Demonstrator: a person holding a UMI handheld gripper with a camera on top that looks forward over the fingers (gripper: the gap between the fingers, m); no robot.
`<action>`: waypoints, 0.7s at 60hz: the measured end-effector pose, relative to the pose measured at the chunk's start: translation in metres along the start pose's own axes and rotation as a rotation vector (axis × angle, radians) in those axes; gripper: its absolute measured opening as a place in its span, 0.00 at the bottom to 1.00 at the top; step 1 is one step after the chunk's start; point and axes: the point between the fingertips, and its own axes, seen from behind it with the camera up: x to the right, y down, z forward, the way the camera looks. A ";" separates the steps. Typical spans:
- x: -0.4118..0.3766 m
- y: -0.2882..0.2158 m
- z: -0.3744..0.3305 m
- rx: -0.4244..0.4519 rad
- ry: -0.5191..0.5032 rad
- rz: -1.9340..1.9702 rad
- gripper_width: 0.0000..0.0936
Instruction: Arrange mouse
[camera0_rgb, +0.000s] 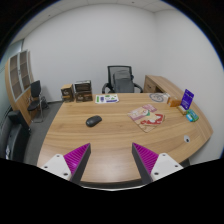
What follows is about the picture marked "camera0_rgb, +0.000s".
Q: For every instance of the black leather sofa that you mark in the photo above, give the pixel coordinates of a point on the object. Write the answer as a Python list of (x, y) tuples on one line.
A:
[(13, 136)]

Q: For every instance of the round patterned white disc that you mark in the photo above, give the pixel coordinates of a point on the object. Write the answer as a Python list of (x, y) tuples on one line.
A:
[(156, 97)]

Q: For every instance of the grey backpack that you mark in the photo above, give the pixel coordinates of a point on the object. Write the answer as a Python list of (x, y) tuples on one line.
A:
[(123, 82)]

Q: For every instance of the white green purple sticker sheet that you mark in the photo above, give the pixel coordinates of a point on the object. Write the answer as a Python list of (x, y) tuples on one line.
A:
[(106, 98)]

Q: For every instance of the small white round cap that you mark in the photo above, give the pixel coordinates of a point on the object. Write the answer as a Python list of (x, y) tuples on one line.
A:
[(187, 138)]

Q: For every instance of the purple sign card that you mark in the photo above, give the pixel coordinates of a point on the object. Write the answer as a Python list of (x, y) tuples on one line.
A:
[(187, 98)]

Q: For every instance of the wooden side cabinet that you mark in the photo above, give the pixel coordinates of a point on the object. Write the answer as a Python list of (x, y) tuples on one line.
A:
[(160, 83)]

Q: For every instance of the small orange box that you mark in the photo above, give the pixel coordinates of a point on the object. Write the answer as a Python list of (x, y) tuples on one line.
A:
[(174, 102)]

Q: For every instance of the cartoon print mouse pad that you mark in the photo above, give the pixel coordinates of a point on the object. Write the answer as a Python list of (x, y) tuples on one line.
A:
[(146, 117)]

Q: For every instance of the black visitor chair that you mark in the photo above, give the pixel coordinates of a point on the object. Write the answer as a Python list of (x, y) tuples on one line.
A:
[(35, 90)]

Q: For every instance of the black cardboard box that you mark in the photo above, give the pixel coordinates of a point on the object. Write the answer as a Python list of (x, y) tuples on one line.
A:
[(82, 86)]

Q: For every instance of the tall brown cardboard box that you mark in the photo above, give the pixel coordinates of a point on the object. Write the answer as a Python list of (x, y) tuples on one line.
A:
[(67, 93)]

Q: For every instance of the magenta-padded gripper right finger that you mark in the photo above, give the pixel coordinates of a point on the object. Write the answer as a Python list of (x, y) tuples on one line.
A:
[(146, 158)]

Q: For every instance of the black computer mouse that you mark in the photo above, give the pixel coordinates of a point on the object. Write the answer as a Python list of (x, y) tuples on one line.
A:
[(93, 121)]

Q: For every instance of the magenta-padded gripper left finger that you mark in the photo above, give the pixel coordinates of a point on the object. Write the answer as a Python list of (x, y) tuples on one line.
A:
[(77, 157)]

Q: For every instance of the small green box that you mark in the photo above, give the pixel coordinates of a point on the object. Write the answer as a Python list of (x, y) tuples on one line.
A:
[(192, 115)]

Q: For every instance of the black mesh office chair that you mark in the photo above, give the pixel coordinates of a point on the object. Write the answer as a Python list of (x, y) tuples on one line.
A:
[(111, 71)]

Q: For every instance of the wooden shelf unit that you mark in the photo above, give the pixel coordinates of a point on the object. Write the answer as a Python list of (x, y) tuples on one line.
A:
[(18, 80)]

